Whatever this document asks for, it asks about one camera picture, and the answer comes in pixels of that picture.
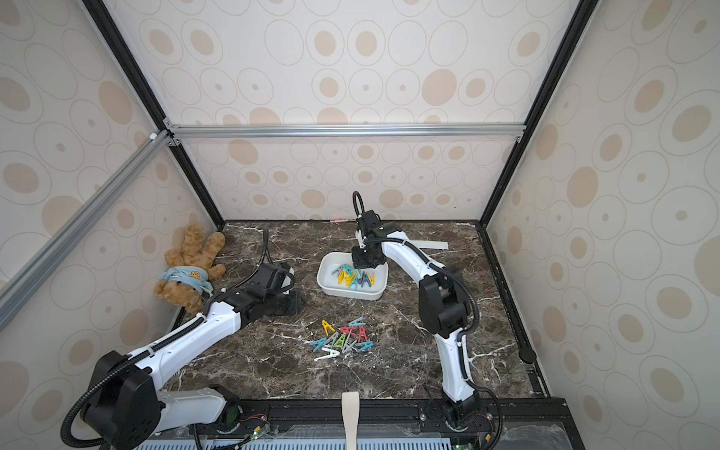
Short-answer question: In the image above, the yellow clothespin pile top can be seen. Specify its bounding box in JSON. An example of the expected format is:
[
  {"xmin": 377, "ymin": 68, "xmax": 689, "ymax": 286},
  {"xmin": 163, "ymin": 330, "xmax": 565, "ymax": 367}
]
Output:
[{"xmin": 322, "ymin": 320, "xmax": 337, "ymax": 337}]

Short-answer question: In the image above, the white plastic storage box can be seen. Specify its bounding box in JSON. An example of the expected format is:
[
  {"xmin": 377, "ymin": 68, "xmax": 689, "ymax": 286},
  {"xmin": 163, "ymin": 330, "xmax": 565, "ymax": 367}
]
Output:
[{"xmin": 316, "ymin": 252, "xmax": 389, "ymax": 301}]

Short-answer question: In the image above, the teal clothespin cluster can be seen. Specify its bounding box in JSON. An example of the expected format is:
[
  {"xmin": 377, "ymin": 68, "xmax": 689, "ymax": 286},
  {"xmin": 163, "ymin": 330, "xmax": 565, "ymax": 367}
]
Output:
[{"xmin": 354, "ymin": 341, "xmax": 374, "ymax": 353}]

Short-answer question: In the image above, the white clothespin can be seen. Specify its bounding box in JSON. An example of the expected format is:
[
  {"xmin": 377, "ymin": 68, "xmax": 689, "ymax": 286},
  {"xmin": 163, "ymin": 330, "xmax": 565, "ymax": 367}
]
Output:
[{"xmin": 315, "ymin": 348, "xmax": 341, "ymax": 361}]

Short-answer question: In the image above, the left diagonal aluminium rail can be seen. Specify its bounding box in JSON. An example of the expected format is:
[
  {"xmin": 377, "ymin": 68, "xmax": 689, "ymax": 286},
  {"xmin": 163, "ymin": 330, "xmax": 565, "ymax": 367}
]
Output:
[{"xmin": 1, "ymin": 130, "xmax": 170, "ymax": 328}]

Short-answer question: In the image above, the brown teddy bear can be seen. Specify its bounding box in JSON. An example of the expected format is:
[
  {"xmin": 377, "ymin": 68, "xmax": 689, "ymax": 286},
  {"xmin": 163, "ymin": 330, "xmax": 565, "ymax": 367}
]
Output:
[{"xmin": 154, "ymin": 223, "xmax": 226, "ymax": 314}]

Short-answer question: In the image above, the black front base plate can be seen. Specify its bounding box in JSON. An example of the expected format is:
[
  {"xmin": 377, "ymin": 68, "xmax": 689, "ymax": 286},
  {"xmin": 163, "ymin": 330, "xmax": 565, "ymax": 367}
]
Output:
[{"xmin": 99, "ymin": 397, "xmax": 586, "ymax": 450}]

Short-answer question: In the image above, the teal clothespin top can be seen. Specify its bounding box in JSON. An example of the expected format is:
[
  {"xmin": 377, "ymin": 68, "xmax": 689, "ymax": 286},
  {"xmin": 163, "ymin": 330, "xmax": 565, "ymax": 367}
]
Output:
[{"xmin": 348, "ymin": 317, "xmax": 365, "ymax": 327}]

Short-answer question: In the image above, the teal clothespin bottom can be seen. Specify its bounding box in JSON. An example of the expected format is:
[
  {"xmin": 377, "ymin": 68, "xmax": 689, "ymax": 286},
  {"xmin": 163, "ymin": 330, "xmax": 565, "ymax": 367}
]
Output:
[{"xmin": 343, "ymin": 264, "xmax": 358, "ymax": 288}]

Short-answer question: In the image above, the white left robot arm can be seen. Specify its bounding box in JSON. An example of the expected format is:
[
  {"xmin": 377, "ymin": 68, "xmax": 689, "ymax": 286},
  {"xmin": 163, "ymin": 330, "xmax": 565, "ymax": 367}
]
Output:
[{"xmin": 60, "ymin": 262, "xmax": 304, "ymax": 449}]

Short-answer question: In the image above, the green clothespin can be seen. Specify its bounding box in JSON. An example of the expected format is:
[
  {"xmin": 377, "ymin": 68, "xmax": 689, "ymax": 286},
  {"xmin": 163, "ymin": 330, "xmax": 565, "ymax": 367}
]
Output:
[{"xmin": 333, "ymin": 334, "xmax": 347, "ymax": 350}]

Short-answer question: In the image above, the pink red clothespin flat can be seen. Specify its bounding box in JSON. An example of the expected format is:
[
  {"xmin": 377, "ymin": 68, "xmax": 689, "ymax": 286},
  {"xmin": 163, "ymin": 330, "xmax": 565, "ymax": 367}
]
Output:
[{"xmin": 339, "ymin": 326, "xmax": 358, "ymax": 336}]

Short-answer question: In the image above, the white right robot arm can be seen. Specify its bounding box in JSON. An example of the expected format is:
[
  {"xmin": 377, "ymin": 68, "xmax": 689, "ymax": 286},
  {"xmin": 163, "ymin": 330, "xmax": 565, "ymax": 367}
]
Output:
[{"xmin": 352, "ymin": 210, "xmax": 497, "ymax": 431}]

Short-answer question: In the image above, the white paper strip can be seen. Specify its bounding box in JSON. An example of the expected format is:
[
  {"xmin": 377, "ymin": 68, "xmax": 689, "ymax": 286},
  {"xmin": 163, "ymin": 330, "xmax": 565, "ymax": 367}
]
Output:
[{"xmin": 412, "ymin": 240, "xmax": 449, "ymax": 251}]

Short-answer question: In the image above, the beige tape strip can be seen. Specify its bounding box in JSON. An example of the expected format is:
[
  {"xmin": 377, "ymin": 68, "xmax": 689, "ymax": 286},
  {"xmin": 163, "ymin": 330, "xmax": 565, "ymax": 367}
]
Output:
[{"xmin": 341, "ymin": 391, "xmax": 360, "ymax": 450}]

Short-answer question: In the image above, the horizontal aluminium rail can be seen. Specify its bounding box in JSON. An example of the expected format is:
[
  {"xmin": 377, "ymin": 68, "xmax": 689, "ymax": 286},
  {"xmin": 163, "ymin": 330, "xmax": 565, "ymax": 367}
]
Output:
[{"xmin": 170, "ymin": 123, "xmax": 526, "ymax": 139}]

